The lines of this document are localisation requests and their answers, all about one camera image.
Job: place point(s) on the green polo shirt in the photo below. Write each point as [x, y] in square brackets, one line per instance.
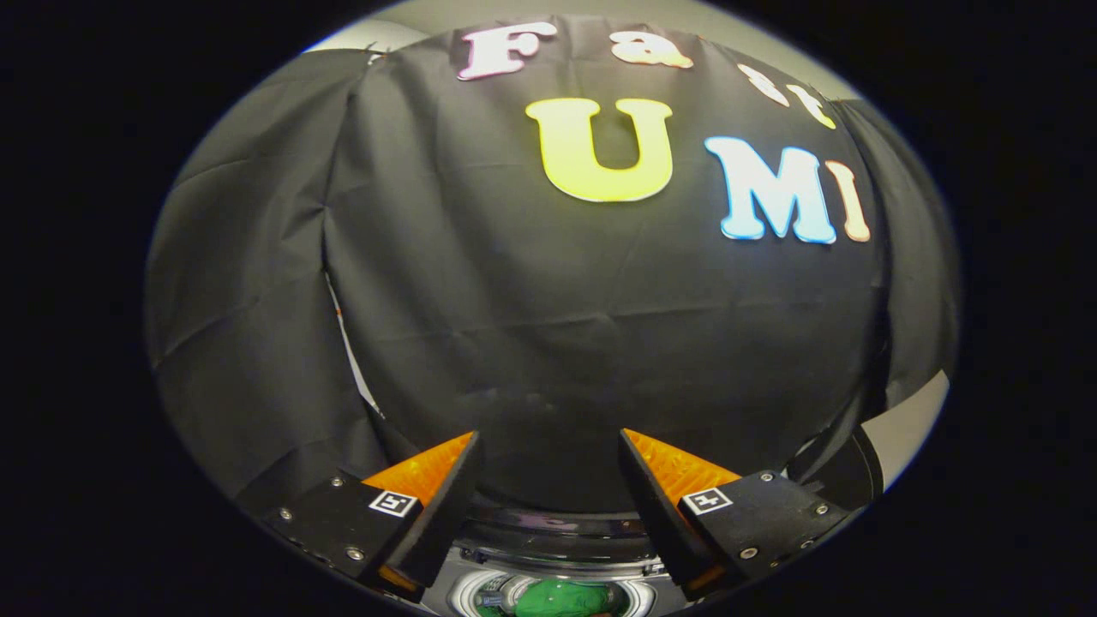
[566, 600]

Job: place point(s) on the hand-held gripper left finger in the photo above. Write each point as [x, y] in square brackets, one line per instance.
[441, 514]

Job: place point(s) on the dark glass washing machine lid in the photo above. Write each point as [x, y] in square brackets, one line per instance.
[557, 467]

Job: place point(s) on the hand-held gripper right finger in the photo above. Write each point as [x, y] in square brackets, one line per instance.
[656, 510]

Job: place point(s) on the black backdrop cloth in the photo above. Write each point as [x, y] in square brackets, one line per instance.
[514, 300]

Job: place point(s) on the grey washing machine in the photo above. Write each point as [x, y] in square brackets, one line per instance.
[548, 561]

